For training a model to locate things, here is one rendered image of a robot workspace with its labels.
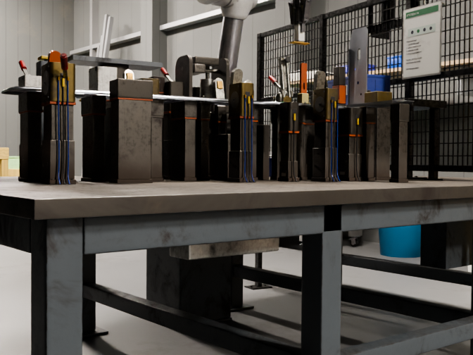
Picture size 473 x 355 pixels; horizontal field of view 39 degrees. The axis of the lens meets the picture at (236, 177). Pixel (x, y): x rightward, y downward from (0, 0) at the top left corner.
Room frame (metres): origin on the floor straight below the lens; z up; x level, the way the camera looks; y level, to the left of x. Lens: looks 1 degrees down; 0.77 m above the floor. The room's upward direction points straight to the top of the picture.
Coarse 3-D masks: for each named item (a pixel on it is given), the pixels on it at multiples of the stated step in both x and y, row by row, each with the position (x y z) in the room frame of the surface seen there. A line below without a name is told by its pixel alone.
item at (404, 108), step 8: (392, 104) 2.46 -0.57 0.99; (400, 104) 2.43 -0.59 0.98; (408, 104) 2.45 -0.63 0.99; (392, 112) 2.46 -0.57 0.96; (400, 112) 2.43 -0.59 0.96; (408, 112) 2.45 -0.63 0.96; (392, 120) 2.46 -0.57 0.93; (400, 120) 2.43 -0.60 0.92; (408, 120) 2.45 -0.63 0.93; (392, 128) 2.47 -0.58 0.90; (400, 128) 2.44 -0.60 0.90; (392, 136) 2.47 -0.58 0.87; (400, 136) 2.44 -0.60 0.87; (392, 144) 2.46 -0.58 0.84; (400, 144) 2.44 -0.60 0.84; (392, 152) 2.46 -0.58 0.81; (400, 152) 2.44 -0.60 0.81; (392, 160) 2.46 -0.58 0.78; (400, 160) 2.44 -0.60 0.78; (392, 168) 2.46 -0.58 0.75; (400, 168) 2.44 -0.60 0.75; (392, 176) 2.46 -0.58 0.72; (400, 176) 2.44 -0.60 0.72
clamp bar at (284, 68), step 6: (282, 60) 2.84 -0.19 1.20; (288, 60) 2.82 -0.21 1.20; (282, 66) 2.83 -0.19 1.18; (288, 66) 2.85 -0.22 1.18; (282, 72) 2.83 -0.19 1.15; (288, 72) 2.84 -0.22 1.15; (282, 78) 2.83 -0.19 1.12; (288, 78) 2.84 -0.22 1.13; (282, 84) 2.83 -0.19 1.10; (288, 84) 2.84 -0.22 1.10; (288, 90) 2.84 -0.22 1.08
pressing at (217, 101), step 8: (8, 88) 2.07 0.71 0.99; (16, 88) 2.06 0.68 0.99; (24, 88) 2.06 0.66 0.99; (32, 88) 2.08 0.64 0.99; (40, 88) 2.09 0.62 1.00; (80, 96) 2.34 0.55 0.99; (160, 96) 2.29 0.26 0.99; (168, 96) 2.31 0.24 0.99; (176, 96) 2.32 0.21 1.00; (184, 96) 2.35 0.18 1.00; (216, 104) 2.56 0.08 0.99; (224, 104) 2.57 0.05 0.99; (256, 104) 2.66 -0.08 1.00; (264, 104) 2.63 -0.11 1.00; (272, 104) 2.65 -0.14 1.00; (304, 104) 2.57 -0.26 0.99
